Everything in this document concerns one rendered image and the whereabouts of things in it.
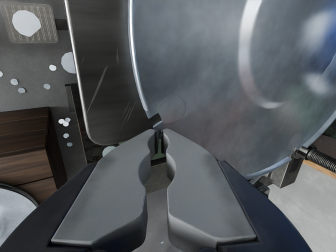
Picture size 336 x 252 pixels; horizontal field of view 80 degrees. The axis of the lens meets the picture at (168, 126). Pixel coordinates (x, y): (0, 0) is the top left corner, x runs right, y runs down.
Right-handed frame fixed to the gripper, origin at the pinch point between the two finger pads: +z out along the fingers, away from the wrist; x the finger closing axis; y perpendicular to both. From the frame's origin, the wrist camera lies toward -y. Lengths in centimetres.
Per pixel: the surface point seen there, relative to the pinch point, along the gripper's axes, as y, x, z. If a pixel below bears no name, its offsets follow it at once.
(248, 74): -2.8, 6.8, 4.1
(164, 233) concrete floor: 135, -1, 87
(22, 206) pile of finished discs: 38, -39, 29
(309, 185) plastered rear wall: 100, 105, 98
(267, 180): 10.2, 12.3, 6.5
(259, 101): -0.2, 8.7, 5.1
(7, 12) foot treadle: -9, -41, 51
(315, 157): 10.8, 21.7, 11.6
